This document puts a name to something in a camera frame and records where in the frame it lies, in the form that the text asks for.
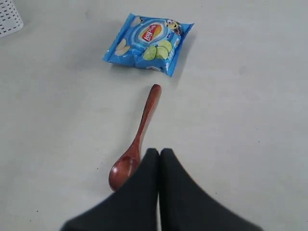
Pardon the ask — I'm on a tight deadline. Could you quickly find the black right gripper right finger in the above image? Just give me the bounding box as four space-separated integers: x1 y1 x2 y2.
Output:
159 148 262 231

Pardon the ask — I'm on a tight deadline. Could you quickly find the blue chips bag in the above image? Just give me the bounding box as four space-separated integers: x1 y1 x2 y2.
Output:
103 13 193 77

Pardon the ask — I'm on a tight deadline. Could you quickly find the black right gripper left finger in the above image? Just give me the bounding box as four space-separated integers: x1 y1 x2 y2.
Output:
61 148 159 231

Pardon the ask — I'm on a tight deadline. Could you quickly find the white perforated plastic basket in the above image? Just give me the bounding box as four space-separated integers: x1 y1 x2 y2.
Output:
0 0 24 38

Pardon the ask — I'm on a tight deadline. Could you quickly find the dark red wooden spoon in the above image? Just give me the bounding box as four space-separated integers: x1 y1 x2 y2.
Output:
108 84 162 192

